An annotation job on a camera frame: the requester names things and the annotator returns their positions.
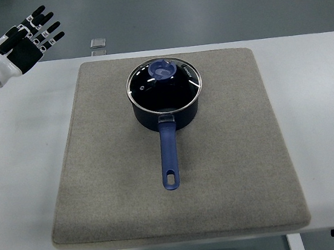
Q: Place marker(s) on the glass pot lid blue knob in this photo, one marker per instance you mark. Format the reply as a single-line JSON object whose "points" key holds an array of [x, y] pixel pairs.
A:
{"points": [[163, 84]]}

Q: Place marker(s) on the silver floor socket plate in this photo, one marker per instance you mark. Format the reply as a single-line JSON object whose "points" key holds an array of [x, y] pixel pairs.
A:
{"points": [[98, 43]]}

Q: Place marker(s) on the white table leg right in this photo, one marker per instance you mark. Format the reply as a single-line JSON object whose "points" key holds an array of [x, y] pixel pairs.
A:
{"points": [[295, 242]]}

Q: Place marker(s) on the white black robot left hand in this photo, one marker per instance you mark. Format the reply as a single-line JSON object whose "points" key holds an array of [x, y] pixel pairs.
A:
{"points": [[23, 45]]}

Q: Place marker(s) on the beige fabric mat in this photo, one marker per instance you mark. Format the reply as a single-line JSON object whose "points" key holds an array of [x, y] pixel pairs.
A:
{"points": [[228, 172]]}

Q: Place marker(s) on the dark blue saucepan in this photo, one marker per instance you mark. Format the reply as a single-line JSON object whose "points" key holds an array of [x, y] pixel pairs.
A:
{"points": [[166, 123]]}

